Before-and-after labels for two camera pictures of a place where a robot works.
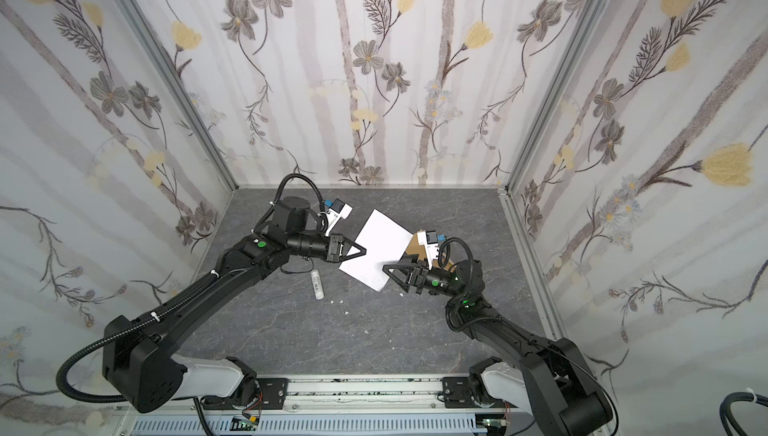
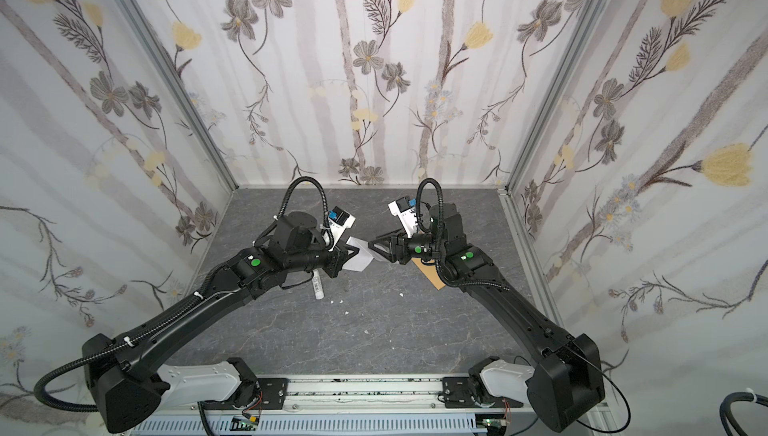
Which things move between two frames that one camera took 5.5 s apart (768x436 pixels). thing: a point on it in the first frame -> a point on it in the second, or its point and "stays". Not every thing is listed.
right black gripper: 414,277 -> 405,246
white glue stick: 317,285 stays
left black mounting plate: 263,394 stays
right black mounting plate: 459,393 stays
